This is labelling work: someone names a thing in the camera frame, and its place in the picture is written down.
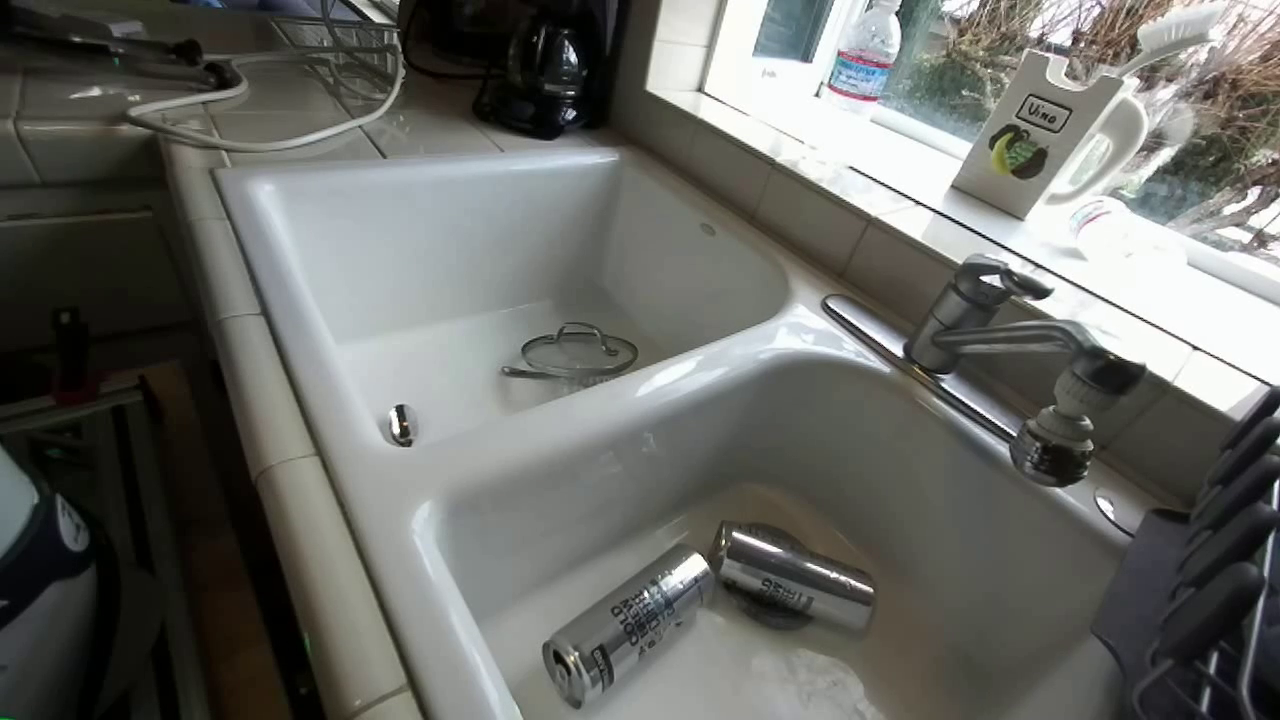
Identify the clear plastic water bottle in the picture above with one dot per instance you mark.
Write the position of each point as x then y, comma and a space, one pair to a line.
867, 54

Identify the metal sink strainer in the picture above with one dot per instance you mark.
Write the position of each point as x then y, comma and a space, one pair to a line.
577, 352

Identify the white double basin sink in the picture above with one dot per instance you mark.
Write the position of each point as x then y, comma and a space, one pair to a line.
492, 511

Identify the black coffee maker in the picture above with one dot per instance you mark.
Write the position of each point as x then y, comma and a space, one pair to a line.
548, 74

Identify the silver can lying front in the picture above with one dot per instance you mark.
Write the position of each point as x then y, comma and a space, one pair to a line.
629, 627

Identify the chrome sink faucet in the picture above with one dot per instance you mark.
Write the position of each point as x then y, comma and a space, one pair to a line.
1048, 444

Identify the black dish rack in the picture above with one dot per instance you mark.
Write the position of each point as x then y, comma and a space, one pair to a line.
1194, 614

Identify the white dish brush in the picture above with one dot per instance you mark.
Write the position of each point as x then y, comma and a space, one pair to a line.
1171, 34

